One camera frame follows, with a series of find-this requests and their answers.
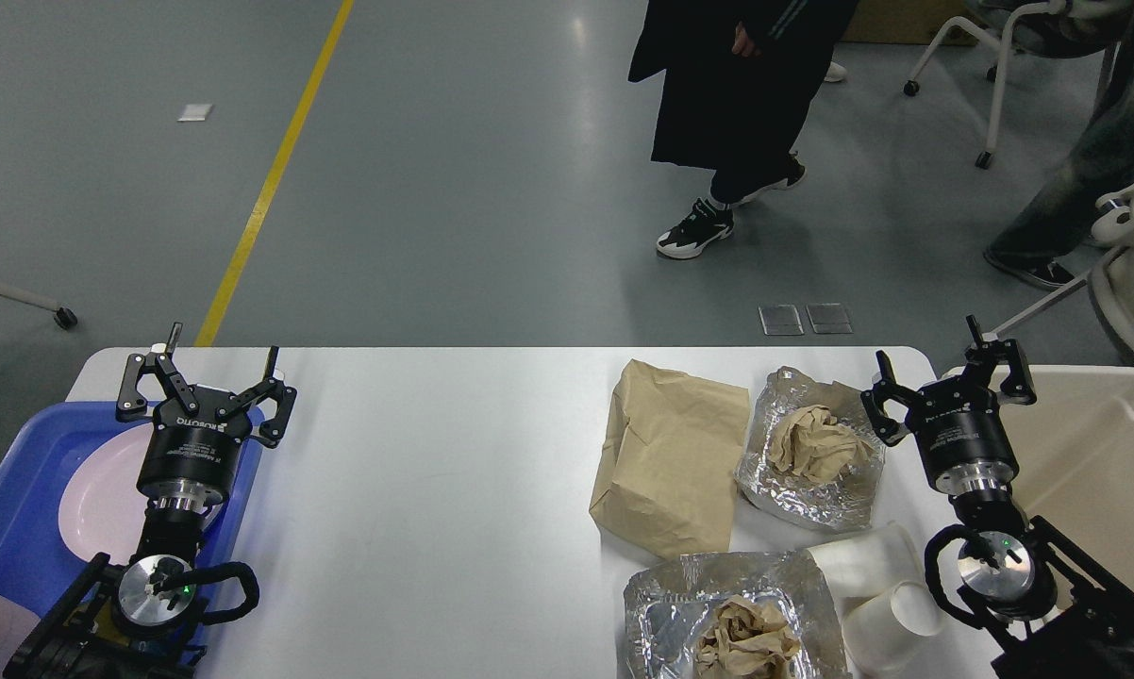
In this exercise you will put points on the lower white paper cup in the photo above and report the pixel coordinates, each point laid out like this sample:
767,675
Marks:
884,634

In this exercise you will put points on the lower foil sheet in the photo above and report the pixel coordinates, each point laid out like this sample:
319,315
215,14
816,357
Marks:
669,607

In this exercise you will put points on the upper foil sheet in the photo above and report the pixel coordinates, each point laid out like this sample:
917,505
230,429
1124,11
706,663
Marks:
842,505

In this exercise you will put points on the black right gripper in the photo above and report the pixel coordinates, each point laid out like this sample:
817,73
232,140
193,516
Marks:
963,438

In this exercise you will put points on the blue plastic tray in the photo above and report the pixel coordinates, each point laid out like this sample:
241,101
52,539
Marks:
35,565

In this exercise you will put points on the person with white sneakers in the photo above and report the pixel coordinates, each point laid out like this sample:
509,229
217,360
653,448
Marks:
835,73

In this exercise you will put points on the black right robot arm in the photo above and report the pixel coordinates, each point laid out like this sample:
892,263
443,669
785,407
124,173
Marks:
1054,611

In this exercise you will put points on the upper crumpled brown paper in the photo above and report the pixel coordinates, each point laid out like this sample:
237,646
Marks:
811,443

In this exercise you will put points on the brown paper bag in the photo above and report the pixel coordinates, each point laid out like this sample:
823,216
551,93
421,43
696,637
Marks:
665,481

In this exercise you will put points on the pink plate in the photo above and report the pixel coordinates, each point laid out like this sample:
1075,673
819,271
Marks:
102,508

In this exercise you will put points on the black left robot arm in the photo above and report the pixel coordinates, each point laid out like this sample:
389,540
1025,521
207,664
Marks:
138,620

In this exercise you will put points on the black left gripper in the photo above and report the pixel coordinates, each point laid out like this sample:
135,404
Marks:
194,448

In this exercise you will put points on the white paper cup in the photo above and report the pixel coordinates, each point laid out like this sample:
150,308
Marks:
865,564
884,634

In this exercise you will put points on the crumpled brown paper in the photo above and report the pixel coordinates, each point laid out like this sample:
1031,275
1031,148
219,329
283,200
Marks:
746,640
811,443

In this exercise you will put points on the beige plastic bin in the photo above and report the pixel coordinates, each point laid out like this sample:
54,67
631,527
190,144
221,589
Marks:
1075,447

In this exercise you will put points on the person in jeans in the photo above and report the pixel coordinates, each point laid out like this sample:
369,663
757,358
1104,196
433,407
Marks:
1061,214

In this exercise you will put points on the cardboard box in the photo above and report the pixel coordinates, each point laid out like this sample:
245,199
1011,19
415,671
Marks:
902,22

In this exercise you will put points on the white chair background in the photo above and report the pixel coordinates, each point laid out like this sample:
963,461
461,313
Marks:
1011,28

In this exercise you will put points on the lower crumpled brown paper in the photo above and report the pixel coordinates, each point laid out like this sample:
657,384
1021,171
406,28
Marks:
746,640

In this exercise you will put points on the foil sheet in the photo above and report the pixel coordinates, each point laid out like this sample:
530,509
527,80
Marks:
669,607
842,505

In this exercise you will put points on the white chair left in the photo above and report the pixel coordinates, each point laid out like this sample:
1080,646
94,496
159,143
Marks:
63,316

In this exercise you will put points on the upper white paper cup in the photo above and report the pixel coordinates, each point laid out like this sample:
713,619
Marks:
865,564

